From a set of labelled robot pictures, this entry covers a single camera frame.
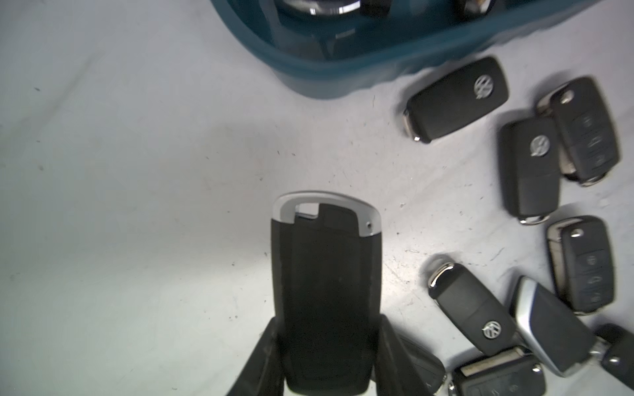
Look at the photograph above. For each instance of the black smart key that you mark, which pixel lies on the black smart key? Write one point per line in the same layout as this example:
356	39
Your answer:
326	274

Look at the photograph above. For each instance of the black car key top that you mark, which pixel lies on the black car key top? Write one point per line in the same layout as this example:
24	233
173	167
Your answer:
456	100

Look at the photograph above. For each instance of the chrome black car key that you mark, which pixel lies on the chrome black car key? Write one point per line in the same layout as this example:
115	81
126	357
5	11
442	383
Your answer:
335	8

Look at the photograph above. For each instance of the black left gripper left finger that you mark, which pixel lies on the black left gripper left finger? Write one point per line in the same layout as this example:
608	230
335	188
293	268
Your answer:
262	374

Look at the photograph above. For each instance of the silver edged smart key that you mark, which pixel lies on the silver edged smart key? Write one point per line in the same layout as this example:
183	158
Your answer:
555	335

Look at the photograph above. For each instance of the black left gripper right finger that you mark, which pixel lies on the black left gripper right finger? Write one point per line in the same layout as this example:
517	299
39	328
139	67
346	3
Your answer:
394	370

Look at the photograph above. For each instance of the teal storage box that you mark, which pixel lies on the teal storage box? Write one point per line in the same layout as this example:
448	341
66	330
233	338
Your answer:
330	58

